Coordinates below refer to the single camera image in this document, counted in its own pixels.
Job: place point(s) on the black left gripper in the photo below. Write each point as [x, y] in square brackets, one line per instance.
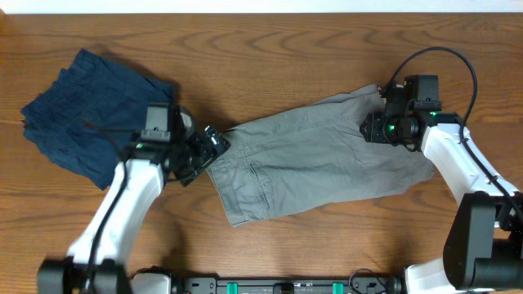
[206, 153]

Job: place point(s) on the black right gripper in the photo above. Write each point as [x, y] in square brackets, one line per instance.
[373, 133]

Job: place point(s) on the grey shorts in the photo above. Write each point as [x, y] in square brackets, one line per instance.
[311, 156]

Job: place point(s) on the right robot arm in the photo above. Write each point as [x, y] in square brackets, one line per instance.
[483, 251]

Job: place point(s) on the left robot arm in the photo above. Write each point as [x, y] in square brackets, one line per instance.
[96, 262]

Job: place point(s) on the folded navy blue shorts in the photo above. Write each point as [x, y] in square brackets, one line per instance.
[89, 112]

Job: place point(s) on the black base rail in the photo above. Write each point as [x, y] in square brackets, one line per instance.
[286, 286]

